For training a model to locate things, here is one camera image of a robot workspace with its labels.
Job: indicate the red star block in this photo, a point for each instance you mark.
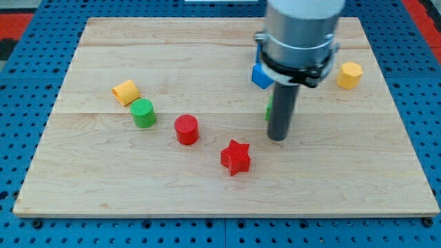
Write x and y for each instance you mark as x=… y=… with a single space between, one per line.
x=235 y=157

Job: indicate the yellow hexagon block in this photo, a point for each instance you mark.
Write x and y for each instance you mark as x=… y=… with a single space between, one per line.
x=349 y=75

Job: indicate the blue cube block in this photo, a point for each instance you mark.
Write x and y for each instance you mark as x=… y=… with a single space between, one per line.
x=259 y=78

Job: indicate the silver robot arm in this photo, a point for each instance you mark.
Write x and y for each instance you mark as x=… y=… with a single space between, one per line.
x=302 y=23

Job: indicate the light wooden board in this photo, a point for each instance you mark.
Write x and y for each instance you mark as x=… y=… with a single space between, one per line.
x=347 y=155

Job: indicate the black clamp ring mount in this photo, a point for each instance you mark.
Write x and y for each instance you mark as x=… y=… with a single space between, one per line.
x=290 y=65

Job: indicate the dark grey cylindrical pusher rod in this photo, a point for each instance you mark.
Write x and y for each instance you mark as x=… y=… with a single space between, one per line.
x=282 y=108

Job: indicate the yellow half-cylinder block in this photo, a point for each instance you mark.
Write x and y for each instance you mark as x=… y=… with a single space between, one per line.
x=126 y=92

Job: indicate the green cylinder block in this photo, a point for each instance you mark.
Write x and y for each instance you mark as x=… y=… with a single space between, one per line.
x=143 y=114

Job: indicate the red cylinder block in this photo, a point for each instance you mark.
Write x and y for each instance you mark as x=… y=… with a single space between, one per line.
x=186 y=127

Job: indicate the green star block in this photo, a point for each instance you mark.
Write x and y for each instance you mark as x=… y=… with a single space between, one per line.
x=268 y=108

